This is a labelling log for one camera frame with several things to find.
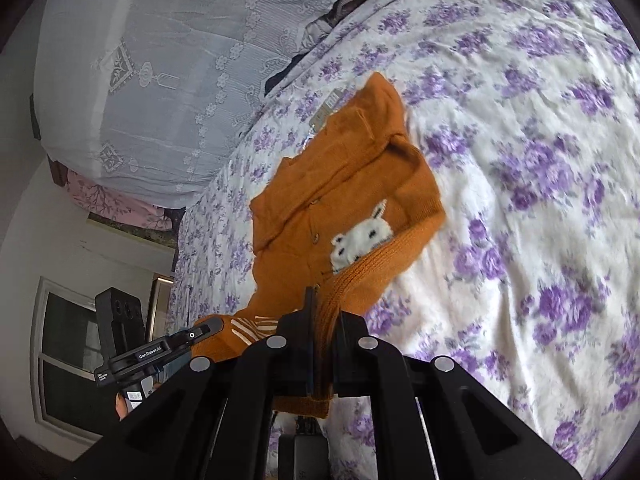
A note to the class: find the pink floral cloth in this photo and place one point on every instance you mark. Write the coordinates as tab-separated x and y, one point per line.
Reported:
110	200

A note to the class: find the orange knitted cardigan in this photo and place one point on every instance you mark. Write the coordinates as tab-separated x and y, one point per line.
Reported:
310	195

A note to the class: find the dark green patterned board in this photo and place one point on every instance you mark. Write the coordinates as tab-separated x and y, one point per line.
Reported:
150	235

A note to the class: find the purple floral bedsheet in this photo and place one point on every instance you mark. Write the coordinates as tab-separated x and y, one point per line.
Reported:
525	110

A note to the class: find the person's left hand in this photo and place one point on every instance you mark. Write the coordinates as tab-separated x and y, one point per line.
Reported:
122	409

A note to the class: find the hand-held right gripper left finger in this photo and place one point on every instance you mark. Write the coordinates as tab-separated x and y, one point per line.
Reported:
300	340

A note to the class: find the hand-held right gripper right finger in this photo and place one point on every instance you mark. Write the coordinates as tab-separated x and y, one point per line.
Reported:
350	355

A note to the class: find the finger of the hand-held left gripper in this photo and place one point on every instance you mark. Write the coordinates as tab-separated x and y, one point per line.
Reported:
202	331

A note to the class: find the clothing tag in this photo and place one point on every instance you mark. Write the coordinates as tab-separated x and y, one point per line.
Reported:
325	110

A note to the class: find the white framed window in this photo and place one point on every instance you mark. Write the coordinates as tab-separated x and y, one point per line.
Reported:
65	395

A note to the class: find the white lace cloth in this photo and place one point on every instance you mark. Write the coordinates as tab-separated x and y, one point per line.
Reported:
175	60

